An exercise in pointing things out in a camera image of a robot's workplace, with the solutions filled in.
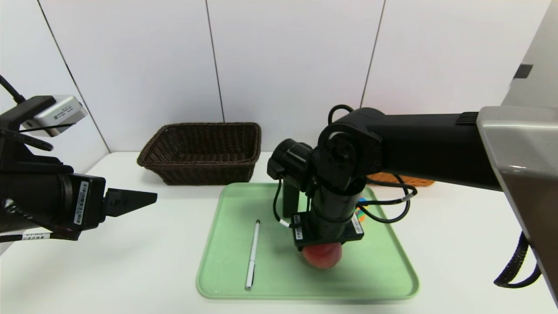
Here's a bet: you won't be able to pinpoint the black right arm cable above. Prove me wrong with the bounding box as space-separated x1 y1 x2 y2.
272 105 419 227

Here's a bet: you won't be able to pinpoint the light green plastic tray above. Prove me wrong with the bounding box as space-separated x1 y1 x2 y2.
196 182 420 300

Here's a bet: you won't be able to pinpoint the black braided cable sleeve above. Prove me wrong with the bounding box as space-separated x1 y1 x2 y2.
493 231 542 288

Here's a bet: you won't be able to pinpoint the black rectangular bottle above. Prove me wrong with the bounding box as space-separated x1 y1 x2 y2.
282 180 301 218

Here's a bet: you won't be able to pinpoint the dark brown wicker basket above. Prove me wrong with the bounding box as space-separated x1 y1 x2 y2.
137 122 262 186

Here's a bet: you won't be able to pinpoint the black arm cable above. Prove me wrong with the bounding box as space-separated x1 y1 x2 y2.
0 227 81 242
272 105 419 227

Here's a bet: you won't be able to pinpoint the orange wicker basket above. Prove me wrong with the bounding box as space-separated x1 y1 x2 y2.
366 172 436 187

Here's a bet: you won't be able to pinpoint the white pen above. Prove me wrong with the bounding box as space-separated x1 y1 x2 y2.
245 219 261 290

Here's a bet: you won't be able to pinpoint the multicoloured puzzle cube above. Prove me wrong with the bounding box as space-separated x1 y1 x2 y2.
354 197 369 224

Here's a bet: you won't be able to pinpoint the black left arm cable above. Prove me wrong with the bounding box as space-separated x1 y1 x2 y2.
0 227 81 242

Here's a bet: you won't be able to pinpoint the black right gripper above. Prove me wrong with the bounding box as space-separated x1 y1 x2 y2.
290 184 364 252

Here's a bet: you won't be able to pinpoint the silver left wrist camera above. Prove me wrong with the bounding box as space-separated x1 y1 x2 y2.
21 95 88 138

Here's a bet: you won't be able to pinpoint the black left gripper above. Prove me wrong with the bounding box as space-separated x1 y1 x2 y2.
0 172 158 234

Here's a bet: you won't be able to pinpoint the red peach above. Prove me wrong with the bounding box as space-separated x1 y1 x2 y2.
302 243 343 270

